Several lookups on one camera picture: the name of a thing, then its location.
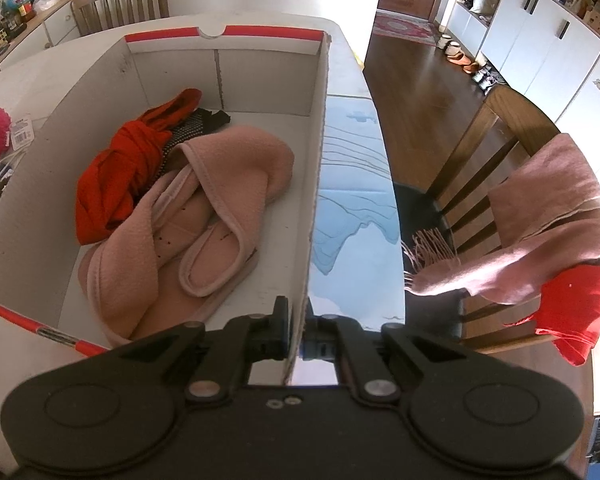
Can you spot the black white patterned cloth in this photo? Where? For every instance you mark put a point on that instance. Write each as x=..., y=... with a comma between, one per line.
x=190, y=127

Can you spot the red patterned rug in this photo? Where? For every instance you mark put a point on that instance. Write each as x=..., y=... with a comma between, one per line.
x=405, y=27

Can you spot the red cloth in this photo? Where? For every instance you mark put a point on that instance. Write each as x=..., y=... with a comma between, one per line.
x=575, y=305

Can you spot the dark jar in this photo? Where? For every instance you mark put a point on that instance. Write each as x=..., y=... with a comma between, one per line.
x=26, y=11

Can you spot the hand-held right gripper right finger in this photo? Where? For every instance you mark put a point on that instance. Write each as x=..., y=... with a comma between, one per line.
x=320, y=349

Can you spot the blue printed table mat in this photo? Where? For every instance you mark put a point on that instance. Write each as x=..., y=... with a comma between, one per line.
x=355, y=210

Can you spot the white red-edged cardboard box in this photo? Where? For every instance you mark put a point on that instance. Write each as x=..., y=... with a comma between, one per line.
x=260, y=85

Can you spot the white sneakers pair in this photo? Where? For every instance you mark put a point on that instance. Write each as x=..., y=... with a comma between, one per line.
x=487, y=79

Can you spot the pink fringed scarf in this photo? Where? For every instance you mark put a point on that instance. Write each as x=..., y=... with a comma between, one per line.
x=545, y=200

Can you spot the black seat cushion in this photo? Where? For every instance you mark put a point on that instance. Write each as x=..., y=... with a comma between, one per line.
x=420, y=215

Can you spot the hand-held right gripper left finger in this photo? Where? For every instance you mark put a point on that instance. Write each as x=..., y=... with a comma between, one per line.
x=279, y=332

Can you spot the white wooden-top sideboard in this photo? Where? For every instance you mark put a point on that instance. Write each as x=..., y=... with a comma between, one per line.
x=55, y=20

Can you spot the white hallway cabinet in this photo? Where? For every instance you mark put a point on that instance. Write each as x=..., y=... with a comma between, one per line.
x=530, y=45

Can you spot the red garment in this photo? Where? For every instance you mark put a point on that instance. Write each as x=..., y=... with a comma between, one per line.
x=125, y=175

